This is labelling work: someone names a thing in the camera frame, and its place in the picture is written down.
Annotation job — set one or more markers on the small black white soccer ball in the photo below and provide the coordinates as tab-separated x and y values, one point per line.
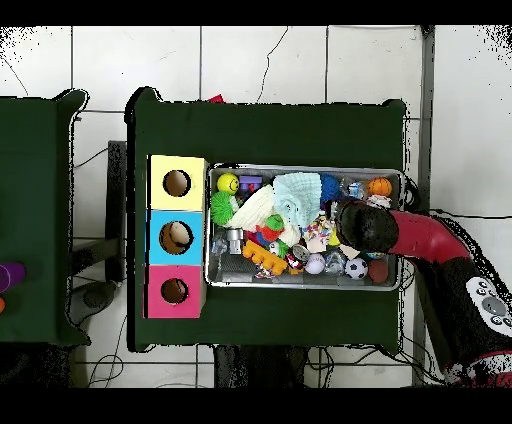
356	268

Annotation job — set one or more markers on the cream waffle cloth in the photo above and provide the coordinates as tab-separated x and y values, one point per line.
252	212

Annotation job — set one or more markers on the mint green waffle cloth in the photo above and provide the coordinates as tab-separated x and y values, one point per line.
296	196

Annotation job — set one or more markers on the purple toy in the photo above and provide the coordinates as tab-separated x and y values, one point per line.
10	276

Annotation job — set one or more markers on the black stand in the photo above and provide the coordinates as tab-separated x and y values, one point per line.
117	208

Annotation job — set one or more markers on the orange toy building block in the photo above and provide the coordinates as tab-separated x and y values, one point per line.
260	256

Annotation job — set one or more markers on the blue spiky ball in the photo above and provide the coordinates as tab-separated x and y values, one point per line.
330	186

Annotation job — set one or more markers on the clear shallow mesh bin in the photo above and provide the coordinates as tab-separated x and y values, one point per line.
232	276

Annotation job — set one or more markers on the small white baseball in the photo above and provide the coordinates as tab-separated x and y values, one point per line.
315	263

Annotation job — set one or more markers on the small orange basketball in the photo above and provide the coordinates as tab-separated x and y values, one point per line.
380	186

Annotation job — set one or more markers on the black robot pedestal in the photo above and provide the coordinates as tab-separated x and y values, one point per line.
256	370

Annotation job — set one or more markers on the yellow smiley ball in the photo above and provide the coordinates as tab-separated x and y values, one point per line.
228	183

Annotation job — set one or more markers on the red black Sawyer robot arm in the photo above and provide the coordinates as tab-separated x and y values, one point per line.
424	240

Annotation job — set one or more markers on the dark green side table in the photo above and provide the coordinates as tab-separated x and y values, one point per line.
32	208

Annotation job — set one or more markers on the grey vertical pole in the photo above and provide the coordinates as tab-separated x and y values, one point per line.
424	120

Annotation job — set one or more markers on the wooden box with three holes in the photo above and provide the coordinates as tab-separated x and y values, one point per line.
176	232

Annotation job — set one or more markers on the dark green table cloth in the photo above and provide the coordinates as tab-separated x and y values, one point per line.
264	132

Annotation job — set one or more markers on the green fuzzy toy with eyes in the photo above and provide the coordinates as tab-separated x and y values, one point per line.
221	208

